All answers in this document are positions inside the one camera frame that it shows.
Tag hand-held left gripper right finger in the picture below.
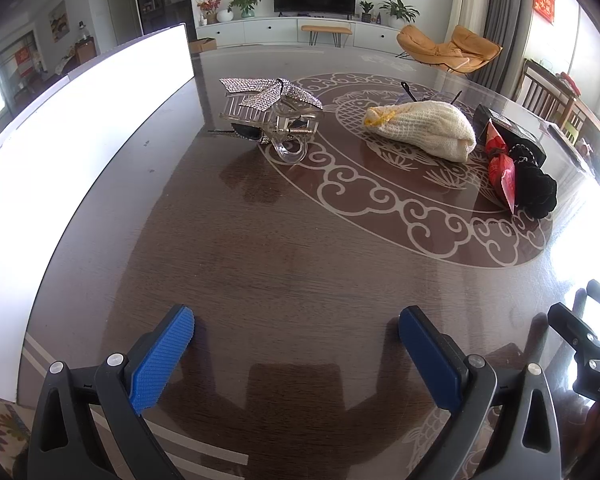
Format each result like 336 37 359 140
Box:
399 306 563 480

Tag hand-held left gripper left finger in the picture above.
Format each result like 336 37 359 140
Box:
26 304 197 480

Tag rhinestone bow hair clip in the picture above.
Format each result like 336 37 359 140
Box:
207 77 326 165

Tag dark wooden desktop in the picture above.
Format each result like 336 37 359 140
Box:
17 45 600 480

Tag black velvet scrunchie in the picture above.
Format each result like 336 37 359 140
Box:
509 144 558 219

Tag red packet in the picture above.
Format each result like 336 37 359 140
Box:
484 120 517 211

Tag floral patterned rug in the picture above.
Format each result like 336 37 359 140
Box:
0 394 32 480

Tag black box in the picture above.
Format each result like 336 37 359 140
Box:
472 104 547 167

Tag wooden chair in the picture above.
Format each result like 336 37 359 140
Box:
512 57 588 136

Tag cream knit pouch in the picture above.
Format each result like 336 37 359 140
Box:
362 101 477 163

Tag black-armed eyeglasses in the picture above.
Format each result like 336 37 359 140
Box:
399 81 465 106

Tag grey curtain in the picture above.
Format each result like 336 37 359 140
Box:
480 0 536 93

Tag orange lounge chair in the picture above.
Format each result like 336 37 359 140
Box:
396 24 503 76

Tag wooden cabinet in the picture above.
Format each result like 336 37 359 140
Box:
74 39 98 66

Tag cardboard box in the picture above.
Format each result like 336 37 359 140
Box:
187 36 217 56

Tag white television cabinet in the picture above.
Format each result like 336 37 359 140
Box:
195 16 406 53

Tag wooden bench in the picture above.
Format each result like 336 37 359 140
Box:
300 25 353 49

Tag red flower bouquet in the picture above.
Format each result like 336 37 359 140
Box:
196 0 225 26

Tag large leafy potted plant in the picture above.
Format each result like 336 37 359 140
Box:
378 0 421 28

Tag green potted plant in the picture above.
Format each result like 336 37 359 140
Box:
228 0 264 19

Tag wall painting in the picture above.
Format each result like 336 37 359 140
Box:
48 0 69 43

